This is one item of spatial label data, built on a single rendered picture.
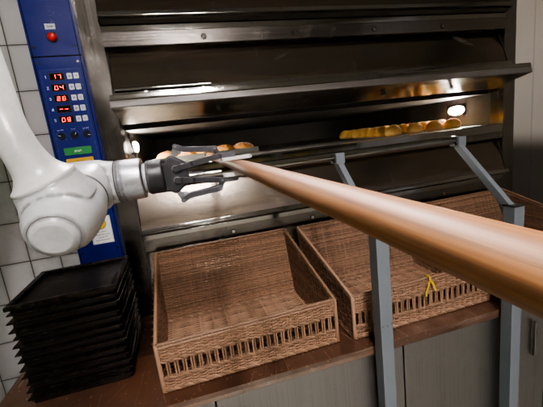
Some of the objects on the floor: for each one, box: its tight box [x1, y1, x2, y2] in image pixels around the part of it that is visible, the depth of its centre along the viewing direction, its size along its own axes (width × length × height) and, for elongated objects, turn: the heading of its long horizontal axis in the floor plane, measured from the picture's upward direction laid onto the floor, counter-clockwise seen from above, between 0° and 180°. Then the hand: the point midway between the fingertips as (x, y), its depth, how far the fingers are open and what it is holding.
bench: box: [0, 257, 543, 407], centre depth 136 cm, size 56×242×58 cm, turn 135°
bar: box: [188, 135, 525, 407], centre depth 106 cm, size 31×127×118 cm, turn 135°
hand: (237, 165), depth 78 cm, fingers closed on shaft, 3 cm apart
